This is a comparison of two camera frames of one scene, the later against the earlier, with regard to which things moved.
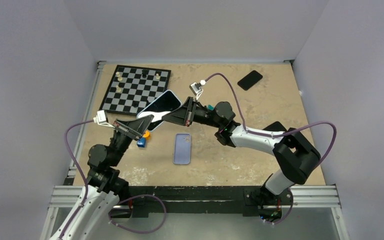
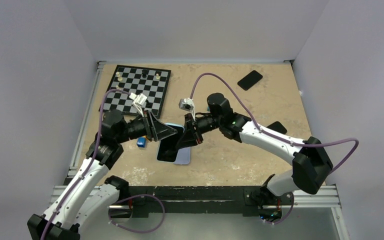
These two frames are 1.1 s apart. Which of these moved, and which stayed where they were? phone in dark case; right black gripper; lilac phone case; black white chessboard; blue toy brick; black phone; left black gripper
Moved: right black gripper; left black gripper
Stayed: black phone; blue toy brick; phone in dark case; lilac phone case; black white chessboard
